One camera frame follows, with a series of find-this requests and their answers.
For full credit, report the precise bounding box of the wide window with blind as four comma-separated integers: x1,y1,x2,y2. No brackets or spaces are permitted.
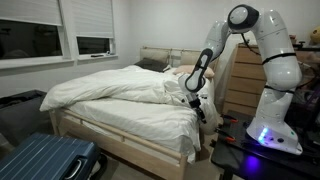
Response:
0,0,65,62

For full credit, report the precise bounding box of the narrow window with blind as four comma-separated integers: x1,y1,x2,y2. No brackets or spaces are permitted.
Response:
71,0,116,57

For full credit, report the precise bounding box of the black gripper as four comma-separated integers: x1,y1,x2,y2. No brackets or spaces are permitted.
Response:
188,92,208,125

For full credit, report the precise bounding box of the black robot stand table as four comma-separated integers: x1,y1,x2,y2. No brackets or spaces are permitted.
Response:
209,109,320,180

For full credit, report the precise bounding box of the orange handled bar clamp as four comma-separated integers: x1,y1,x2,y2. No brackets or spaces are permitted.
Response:
221,113,240,125
214,127,238,144

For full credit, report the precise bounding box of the dark grey pillow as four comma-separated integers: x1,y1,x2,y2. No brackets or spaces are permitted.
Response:
133,57,172,74

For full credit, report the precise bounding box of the wooden chest of drawers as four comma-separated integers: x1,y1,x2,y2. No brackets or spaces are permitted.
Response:
221,42,320,118

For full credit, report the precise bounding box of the blue ribbed suitcase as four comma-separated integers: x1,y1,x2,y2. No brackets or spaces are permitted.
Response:
0,132,102,180

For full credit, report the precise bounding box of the light wooden bed frame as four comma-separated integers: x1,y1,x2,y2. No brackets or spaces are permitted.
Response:
48,107,205,180

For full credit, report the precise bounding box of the pink pillow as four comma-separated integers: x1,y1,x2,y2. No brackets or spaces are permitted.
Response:
172,64,216,80

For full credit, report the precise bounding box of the yellow plush toy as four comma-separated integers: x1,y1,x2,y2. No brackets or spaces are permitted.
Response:
309,25,320,46

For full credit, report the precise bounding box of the white bedsheet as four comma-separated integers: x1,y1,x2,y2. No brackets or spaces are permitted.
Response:
68,98,202,164

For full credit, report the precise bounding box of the dark fabric bag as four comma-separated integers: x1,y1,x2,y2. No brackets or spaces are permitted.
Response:
0,89,52,148

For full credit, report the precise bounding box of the white duvet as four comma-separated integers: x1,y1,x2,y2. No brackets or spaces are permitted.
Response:
39,64,222,136

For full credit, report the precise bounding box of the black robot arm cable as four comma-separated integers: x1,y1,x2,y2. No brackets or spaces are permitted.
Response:
239,32,298,95

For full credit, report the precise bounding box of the beige padded headboard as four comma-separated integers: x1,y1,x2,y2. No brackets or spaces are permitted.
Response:
139,45,204,68

